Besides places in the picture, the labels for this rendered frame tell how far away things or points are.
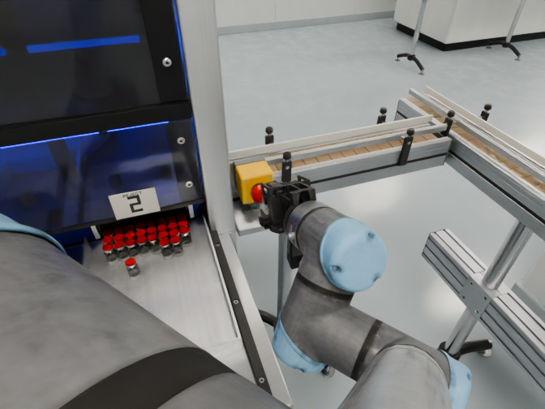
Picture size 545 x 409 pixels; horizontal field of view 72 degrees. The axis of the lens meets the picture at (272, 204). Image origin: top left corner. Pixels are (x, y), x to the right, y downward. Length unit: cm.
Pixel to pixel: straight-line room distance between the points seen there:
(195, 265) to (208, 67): 40
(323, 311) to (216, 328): 31
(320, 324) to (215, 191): 42
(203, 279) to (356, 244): 44
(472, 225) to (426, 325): 81
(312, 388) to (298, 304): 118
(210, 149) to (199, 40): 20
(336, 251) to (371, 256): 4
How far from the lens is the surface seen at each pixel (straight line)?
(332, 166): 101
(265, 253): 202
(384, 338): 45
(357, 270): 43
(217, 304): 75
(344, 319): 46
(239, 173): 80
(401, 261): 209
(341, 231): 42
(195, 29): 64
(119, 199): 77
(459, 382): 46
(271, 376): 67
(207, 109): 69
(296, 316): 46
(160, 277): 81
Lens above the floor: 149
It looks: 40 degrees down
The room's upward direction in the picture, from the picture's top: straight up
